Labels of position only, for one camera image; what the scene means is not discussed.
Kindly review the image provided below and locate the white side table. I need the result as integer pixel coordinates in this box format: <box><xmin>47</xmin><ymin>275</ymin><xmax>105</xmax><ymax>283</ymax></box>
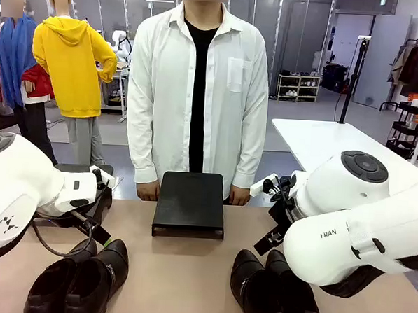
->
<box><xmin>269</xmin><ymin>116</ymin><xmax>418</xmax><ymax>179</ymax></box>

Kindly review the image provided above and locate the grey partition panel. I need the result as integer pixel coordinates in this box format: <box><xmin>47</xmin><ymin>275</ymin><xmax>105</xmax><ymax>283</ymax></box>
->
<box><xmin>351</xmin><ymin>11</ymin><xmax>413</xmax><ymax>112</ymax></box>

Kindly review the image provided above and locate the person in white shirt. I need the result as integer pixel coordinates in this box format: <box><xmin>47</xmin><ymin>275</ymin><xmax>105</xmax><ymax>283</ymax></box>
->
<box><xmin>121</xmin><ymin>0</ymin><xmax>274</xmax><ymax>202</ymax></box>

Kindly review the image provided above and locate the bald mannequin in hoodie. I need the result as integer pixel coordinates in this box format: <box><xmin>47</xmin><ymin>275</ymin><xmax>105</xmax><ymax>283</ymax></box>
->
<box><xmin>26</xmin><ymin>0</ymin><xmax>122</xmax><ymax>167</ymax></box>

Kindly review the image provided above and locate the mannequin with blue scarf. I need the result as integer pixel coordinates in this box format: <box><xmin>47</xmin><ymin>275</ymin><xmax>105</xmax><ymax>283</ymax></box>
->
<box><xmin>0</xmin><ymin>0</ymin><xmax>67</xmax><ymax>167</ymax></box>

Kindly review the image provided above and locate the person's left forearm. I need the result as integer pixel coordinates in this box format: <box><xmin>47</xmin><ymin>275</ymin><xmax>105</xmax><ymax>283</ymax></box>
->
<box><xmin>229</xmin><ymin>122</ymin><xmax>267</xmax><ymax>200</ymax></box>

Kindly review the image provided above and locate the clothes rack with coats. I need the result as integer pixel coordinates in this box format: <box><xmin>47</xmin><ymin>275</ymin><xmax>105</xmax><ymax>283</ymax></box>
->
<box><xmin>386</xmin><ymin>25</ymin><xmax>418</xmax><ymax>99</ymax></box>

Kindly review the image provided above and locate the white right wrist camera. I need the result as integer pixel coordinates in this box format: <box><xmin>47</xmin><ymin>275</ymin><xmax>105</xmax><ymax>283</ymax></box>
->
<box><xmin>249</xmin><ymin>172</ymin><xmax>279</xmax><ymax>200</ymax></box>

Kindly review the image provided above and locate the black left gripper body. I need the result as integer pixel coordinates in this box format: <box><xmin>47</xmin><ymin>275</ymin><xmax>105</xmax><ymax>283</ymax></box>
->
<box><xmin>34</xmin><ymin>205</ymin><xmax>99</xmax><ymax>234</ymax></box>

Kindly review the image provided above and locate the person's left hand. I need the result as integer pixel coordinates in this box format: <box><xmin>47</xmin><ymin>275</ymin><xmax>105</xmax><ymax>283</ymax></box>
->
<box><xmin>228</xmin><ymin>188</ymin><xmax>252</xmax><ymax>207</ymax></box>

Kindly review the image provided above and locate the black leather shoe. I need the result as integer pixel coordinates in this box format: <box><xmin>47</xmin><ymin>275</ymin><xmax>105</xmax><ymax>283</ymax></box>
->
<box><xmin>263</xmin><ymin>248</ymin><xmax>327</xmax><ymax>313</ymax></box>
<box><xmin>23</xmin><ymin>235</ymin><xmax>99</xmax><ymax>313</ymax></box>
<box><xmin>228</xmin><ymin>247</ymin><xmax>291</xmax><ymax>313</ymax></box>
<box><xmin>64</xmin><ymin>235</ymin><xmax>131</xmax><ymax>313</ymax></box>

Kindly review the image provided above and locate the black utility cart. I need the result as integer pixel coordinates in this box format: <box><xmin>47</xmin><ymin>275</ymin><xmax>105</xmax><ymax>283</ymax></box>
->
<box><xmin>385</xmin><ymin>100</ymin><xmax>418</xmax><ymax>151</ymax></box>

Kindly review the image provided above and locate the person's right forearm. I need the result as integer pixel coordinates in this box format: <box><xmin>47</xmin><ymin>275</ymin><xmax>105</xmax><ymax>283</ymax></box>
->
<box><xmin>125</xmin><ymin>116</ymin><xmax>162</xmax><ymax>186</ymax></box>

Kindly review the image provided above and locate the black equipment case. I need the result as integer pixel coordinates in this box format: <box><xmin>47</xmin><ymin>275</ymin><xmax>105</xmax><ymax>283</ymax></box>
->
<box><xmin>321</xmin><ymin>62</ymin><xmax>350</xmax><ymax>94</ymax></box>

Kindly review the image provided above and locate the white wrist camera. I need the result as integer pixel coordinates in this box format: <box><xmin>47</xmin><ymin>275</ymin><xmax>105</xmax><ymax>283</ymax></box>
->
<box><xmin>88</xmin><ymin>165</ymin><xmax>118</xmax><ymax>192</ymax></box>
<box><xmin>249</xmin><ymin>172</ymin><xmax>279</xmax><ymax>200</ymax></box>

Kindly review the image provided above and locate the person's right hand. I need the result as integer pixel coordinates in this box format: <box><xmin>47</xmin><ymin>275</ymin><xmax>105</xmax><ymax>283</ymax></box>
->
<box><xmin>135</xmin><ymin>181</ymin><xmax>160</xmax><ymax>202</ymax></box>

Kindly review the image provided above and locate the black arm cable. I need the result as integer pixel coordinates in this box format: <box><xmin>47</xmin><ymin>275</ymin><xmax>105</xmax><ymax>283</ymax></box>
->
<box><xmin>30</xmin><ymin>219</ymin><xmax>99</xmax><ymax>260</ymax></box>

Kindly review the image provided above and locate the black tripod pole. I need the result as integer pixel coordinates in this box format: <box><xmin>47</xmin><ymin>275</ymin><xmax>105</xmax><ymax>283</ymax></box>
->
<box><xmin>337</xmin><ymin>34</ymin><xmax>372</xmax><ymax>125</ymax></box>

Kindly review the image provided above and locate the pale wooden shoe shelf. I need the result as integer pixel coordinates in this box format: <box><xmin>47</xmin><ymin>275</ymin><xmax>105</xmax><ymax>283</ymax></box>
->
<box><xmin>277</xmin><ymin>72</ymin><xmax>321</xmax><ymax>104</ymax></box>

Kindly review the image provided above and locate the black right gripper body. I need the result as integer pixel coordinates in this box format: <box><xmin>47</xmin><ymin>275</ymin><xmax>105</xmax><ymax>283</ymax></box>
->
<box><xmin>266</xmin><ymin>172</ymin><xmax>302</xmax><ymax>245</ymax></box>

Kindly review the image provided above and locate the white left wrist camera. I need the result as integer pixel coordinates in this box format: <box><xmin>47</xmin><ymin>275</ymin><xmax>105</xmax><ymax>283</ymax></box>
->
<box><xmin>88</xmin><ymin>165</ymin><xmax>118</xmax><ymax>192</ymax></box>

